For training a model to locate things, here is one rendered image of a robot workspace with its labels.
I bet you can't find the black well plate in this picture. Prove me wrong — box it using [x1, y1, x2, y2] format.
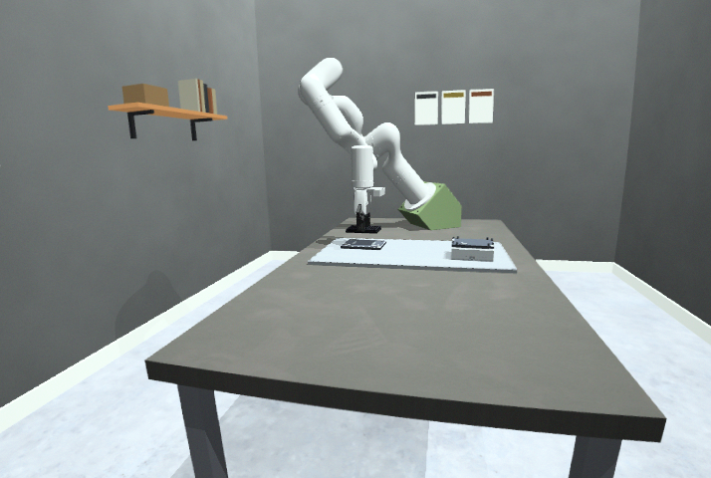
[346, 225, 381, 234]

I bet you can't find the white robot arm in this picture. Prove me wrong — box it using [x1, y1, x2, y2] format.
[298, 58, 435, 211]

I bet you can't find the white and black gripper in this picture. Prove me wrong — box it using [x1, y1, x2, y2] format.
[354, 188, 371, 231]

